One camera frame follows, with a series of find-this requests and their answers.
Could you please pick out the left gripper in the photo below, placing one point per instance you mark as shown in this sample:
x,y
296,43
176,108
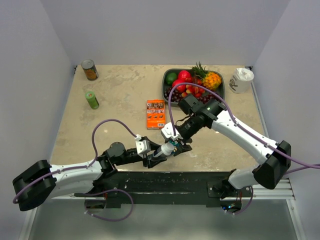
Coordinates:
x,y
152,161

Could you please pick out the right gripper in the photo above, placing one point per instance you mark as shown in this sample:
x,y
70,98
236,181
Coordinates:
x,y
184,147

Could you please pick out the white pill bottle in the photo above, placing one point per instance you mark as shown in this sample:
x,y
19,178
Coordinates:
x,y
158,154

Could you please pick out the white bottle cap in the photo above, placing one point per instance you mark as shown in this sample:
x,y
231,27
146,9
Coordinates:
x,y
165,149

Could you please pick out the teal weekly pill organizer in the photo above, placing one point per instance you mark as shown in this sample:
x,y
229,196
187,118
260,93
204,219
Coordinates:
x,y
175,145

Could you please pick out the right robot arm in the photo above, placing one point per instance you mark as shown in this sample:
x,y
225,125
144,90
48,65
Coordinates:
x,y
272,158

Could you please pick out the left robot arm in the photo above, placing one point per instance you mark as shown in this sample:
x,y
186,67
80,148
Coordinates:
x,y
43,181

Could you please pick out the orange razor box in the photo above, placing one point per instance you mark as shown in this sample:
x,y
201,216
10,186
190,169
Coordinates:
x,y
155,114

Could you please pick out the dark grape bunch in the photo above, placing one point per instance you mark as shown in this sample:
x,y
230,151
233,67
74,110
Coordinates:
x,y
177,97

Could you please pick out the red cherries pile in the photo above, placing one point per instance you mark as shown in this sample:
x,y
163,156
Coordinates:
x,y
194,90

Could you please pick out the red apple bottom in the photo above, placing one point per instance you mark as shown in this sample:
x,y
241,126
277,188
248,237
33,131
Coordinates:
x,y
181,85

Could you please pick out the red apple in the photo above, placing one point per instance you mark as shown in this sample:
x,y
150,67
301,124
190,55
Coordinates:
x,y
181,85
183,75

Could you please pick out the grey fruit tray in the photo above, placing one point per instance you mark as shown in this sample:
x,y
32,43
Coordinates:
x,y
221,91

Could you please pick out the green lime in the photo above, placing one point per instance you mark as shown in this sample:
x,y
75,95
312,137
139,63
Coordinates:
x,y
170,78

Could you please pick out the toy pineapple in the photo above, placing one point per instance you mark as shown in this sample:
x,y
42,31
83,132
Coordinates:
x,y
209,79

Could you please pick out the red apple top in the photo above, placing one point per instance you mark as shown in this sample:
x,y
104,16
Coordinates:
x,y
183,75

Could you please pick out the green bottle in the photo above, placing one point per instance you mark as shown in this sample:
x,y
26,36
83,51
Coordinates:
x,y
92,100

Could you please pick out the tin can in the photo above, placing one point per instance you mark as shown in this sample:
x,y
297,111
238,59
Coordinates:
x,y
89,69

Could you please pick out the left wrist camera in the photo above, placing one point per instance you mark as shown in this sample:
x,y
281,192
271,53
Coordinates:
x,y
142,144

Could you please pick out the black base frame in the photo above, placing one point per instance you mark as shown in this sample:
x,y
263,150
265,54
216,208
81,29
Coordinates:
x,y
166,188

